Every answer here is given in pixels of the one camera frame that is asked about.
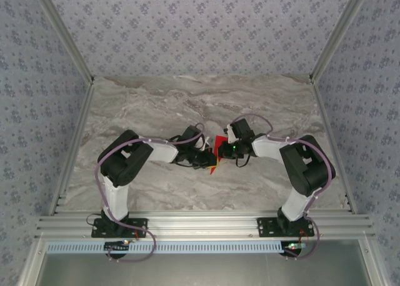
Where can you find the small adapter circuit board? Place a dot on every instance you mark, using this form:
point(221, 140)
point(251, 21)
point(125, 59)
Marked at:
point(117, 246)
point(295, 246)

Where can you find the grey metal sheet panel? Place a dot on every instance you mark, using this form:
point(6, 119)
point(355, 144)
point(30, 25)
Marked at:
point(200, 270)

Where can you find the aluminium corner post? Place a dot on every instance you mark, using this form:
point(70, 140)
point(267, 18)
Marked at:
point(340, 33)
point(62, 33)

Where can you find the aluminium side rail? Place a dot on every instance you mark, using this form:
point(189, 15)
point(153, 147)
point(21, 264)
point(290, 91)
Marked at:
point(76, 136)
point(331, 136)

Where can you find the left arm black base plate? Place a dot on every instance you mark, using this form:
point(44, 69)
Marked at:
point(137, 228)

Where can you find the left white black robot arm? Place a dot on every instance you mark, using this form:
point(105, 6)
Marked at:
point(125, 164)

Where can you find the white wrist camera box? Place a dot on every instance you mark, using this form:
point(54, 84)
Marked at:
point(207, 143)
point(231, 133)

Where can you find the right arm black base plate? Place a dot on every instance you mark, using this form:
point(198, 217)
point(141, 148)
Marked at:
point(267, 228)

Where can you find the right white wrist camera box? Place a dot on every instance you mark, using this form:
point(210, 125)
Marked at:
point(231, 133)

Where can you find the aluminium mounting rail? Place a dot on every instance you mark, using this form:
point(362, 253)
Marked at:
point(200, 225)

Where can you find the red paper sheet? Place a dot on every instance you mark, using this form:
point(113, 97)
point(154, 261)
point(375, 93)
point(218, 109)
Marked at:
point(220, 139)

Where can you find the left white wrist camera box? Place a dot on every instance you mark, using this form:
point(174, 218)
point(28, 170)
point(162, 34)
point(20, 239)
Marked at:
point(207, 143)

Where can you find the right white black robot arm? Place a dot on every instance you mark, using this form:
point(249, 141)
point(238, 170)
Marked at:
point(306, 170)

